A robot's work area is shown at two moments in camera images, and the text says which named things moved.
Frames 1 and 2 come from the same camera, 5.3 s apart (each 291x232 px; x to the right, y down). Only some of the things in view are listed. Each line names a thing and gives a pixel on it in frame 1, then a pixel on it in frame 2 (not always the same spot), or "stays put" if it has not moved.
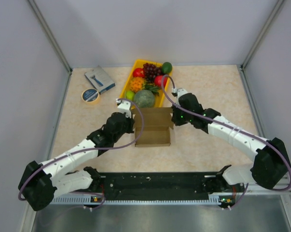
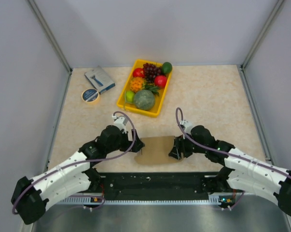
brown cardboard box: x=157 y=123 to x=156 y=151
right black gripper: x=174 y=119 to x=179 y=146
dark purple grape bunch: x=150 y=70 stays put
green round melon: x=144 y=99 stays put
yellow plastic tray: x=139 y=64 stays put
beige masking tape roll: x=90 y=96 stays put
